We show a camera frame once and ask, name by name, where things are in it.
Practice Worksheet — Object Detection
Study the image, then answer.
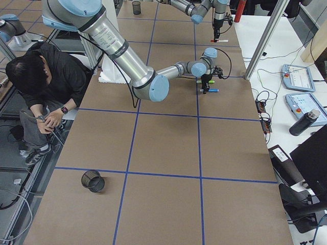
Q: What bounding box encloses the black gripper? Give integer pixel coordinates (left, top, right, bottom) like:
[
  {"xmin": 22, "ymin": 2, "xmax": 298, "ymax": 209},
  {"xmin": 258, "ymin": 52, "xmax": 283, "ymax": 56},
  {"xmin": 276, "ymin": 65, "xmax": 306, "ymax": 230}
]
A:
[
  {"xmin": 213, "ymin": 20, "xmax": 222, "ymax": 38},
  {"xmin": 201, "ymin": 66, "xmax": 223, "ymax": 94}
]

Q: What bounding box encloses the blue marker pen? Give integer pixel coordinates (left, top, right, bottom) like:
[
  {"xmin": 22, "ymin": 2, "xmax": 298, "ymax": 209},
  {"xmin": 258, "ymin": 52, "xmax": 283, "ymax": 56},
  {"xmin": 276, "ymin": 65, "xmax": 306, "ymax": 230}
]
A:
[{"xmin": 207, "ymin": 89, "xmax": 219, "ymax": 93}]

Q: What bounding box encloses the red marker pen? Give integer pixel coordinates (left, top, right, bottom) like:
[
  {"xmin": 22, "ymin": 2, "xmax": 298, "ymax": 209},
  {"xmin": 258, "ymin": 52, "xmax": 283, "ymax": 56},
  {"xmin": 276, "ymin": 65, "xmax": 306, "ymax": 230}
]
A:
[{"xmin": 210, "ymin": 39, "xmax": 229, "ymax": 43}]

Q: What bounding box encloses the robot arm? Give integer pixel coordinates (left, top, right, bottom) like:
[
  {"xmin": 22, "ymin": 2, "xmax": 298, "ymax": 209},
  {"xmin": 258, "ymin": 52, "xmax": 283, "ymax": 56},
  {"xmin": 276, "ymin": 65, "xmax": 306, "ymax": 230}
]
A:
[
  {"xmin": 42, "ymin": 1, "xmax": 218, "ymax": 102},
  {"xmin": 157, "ymin": 0, "xmax": 233, "ymax": 42}
]

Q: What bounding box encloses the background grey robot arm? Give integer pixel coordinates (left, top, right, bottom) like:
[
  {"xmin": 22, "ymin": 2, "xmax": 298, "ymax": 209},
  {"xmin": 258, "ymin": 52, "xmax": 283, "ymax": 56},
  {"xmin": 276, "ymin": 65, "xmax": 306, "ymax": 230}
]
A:
[{"xmin": 1, "ymin": 14, "xmax": 32, "ymax": 47}]

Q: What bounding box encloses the green marker pen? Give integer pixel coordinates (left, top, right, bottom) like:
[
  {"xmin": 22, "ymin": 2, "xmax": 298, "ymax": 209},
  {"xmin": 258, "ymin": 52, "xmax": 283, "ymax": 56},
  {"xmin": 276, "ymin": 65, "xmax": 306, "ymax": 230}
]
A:
[{"xmin": 196, "ymin": 80, "xmax": 215, "ymax": 84}]

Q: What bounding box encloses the far black mesh pen cup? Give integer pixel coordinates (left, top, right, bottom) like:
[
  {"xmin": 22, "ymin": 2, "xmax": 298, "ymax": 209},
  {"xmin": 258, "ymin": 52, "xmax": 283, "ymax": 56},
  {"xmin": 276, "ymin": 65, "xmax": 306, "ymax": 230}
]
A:
[{"xmin": 132, "ymin": 1, "xmax": 141, "ymax": 15}]

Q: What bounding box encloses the black mesh pen cup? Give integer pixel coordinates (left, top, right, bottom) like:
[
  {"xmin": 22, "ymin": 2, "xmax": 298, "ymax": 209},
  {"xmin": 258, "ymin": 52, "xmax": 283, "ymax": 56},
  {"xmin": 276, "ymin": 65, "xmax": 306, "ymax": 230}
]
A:
[
  {"xmin": 132, "ymin": 1, "xmax": 141, "ymax": 15},
  {"xmin": 81, "ymin": 169, "xmax": 105, "ymax": 193}
]

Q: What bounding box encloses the upper teach pendant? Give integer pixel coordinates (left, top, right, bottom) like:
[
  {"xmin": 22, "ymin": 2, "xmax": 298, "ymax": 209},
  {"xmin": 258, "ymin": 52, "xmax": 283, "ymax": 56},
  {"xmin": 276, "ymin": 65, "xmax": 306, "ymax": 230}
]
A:
[{"xmin": 281, "ymin": 64, "xmax": 315, "ymax": 92}]

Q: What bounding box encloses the teach pendant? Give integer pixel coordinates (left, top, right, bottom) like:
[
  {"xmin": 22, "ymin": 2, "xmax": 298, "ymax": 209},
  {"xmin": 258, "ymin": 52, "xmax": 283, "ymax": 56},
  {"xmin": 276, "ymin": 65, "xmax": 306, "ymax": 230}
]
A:
[
  {"xmin": 285, "ymin": 92, "xmax": 326, "ymax": 127},
  {"xmin": 281, "ymin": 64, "xmax": 315, "ymax": 92}
]

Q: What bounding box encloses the lower teach pendant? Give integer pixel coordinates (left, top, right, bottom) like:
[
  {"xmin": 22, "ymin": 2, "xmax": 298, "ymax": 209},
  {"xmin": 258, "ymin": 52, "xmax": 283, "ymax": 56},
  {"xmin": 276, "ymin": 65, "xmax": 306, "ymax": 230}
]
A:
[{"xmin": 285, "ymin": 92, "xmax": 326, "ymax": 127}]

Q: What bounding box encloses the dark water bottle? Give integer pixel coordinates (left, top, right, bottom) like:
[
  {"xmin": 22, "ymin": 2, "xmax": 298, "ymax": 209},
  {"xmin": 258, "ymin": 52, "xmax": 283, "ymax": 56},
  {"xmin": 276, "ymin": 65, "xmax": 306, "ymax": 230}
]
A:
[{"xmin": 289, "ymin": 109, "xmax": 320, "ymax": 136}]

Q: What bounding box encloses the black monitor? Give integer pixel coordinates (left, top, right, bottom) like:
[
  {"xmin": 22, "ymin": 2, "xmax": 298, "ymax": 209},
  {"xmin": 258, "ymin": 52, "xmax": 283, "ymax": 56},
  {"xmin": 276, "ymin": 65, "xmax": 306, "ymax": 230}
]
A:
[{"xmin": 290, "ymin": 126, "xmax": 326, "ymax": 201}]

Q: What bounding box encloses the near black mesh pen cup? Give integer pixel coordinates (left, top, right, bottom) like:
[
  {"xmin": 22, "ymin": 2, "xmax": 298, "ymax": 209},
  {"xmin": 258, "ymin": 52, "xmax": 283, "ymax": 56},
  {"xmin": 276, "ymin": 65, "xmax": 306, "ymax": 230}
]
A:
[{"xmin": 81, "ymin": 169, "xmax": 105, "ymax": 193}]

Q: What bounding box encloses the person in black jacket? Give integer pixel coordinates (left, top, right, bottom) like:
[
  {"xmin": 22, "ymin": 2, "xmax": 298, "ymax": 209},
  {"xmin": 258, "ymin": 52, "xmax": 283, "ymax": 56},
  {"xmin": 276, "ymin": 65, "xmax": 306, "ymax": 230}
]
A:
[{"xmin": 5, "ymin": 41, "xmax": 93, "ymax": 165}]

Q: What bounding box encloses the aluminium frame post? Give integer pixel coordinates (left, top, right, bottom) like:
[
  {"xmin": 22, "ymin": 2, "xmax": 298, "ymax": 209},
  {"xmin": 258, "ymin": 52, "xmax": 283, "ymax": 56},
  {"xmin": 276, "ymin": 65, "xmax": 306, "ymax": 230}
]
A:
[{"xmin": 244, "ymin": 0, "xmax": 289, "ymax": 80}]

